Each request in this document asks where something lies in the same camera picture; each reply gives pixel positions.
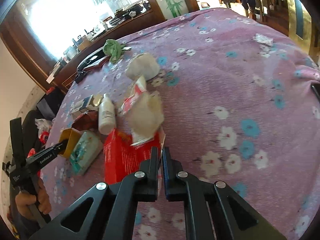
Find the yellow cardboard box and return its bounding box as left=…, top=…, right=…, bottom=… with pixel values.
left=59, top=128, right=82, bottom=159

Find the green white wipes pack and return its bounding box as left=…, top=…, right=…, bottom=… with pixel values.
left=69, top=131, right=103, bottom=176

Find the dark red snack packet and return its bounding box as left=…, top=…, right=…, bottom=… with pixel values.
left=72, top=111, right=98, bottom=131

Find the blue white medicine box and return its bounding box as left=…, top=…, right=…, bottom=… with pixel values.
left=71, top=94, right=103, bottom=119

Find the white plastic bottle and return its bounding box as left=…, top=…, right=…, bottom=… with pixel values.
left=98, top=93, right=116, bottom=135

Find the white tissue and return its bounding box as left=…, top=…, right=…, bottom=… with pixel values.
left=124, top=91, right=164, bottom=145

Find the red white wrapper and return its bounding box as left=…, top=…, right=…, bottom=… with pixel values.
left=121, top=75, right=147, bottom=115

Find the person's left hand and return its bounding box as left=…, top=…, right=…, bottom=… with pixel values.
left=15, top=178, right=52, bottom=220

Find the clear plastic bag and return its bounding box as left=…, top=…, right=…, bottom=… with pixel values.
left=35, top=119, right=52, bottom=137

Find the dark shopping bag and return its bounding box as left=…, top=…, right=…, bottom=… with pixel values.
left=36, top=87, right=65, bottom=121

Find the black flat case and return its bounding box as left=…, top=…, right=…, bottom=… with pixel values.
left=76, top=47, right=105, bottom=72

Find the purple floral tablecloth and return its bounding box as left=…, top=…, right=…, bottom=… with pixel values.
left=47, top=9, right=319, bottom=239

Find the green cloth rag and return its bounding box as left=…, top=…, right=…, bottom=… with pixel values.
left=103, top=39, right=131, bottom=64

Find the white paper scrap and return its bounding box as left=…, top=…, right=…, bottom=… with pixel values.
left=253, top=33, right=273, bottom=47

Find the wooden stair railing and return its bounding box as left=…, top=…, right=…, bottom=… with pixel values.
left=249, top=0, right=289, bottom=36

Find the small black strap object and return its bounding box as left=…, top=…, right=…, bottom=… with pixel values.
left=74, top=71, right=87, bottom=84

